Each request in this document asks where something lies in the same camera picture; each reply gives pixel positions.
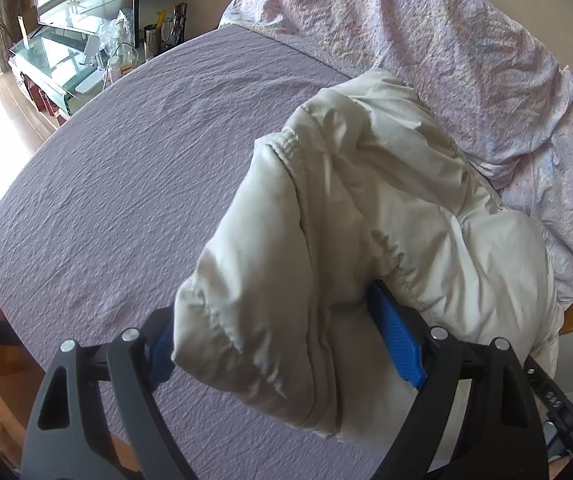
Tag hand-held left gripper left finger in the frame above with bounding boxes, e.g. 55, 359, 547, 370
19, 305, 197, 480

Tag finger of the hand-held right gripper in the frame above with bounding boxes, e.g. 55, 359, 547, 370
524, 355, 573, 442

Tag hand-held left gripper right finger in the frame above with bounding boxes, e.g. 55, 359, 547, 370
367, 280, 550, 480

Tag white puffer jacket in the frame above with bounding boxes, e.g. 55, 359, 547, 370
171, 67, 565, 476

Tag bed with purple sheet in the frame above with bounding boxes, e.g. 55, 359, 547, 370
0, 25, 397, 476

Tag white box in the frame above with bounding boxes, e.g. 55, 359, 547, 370
74, 67, 104, 94

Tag pink floral quilt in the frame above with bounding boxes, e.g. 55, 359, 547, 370
219, 0, 573, 306

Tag metal cup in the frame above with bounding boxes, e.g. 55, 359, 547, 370
144, 24, 163, 56

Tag glass television stand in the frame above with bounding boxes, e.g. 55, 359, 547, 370
9, 25, 112, 121

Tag clear plastic bag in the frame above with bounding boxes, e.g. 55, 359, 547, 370
97, 9, 134, 46

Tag dark bottles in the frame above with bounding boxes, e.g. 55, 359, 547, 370
169, 4, 188, 43

